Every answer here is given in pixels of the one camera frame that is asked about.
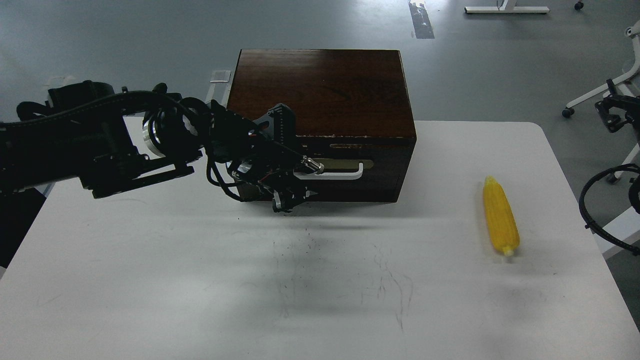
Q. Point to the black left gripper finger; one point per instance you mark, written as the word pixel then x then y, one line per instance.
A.
pixel 284 200
pixel 300 159

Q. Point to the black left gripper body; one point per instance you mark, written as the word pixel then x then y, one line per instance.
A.
pixel 240 160

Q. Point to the wooden drawer with white handle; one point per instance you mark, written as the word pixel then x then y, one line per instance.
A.
pixel 362 159

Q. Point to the yellow corn cob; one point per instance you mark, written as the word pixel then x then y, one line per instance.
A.
pixel 501 225

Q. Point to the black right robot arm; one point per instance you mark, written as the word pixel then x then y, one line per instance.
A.
pixel 635 190

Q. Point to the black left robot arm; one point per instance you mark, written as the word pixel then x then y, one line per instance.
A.
pixel 115 142

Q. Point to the dark brown wooden cabinet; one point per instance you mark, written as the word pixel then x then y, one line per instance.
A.
pixel 336 95

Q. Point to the white table foot bar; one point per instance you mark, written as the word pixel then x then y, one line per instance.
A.
pixel 505 7

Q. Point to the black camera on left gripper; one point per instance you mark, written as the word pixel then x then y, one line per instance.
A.
pixel 279 124

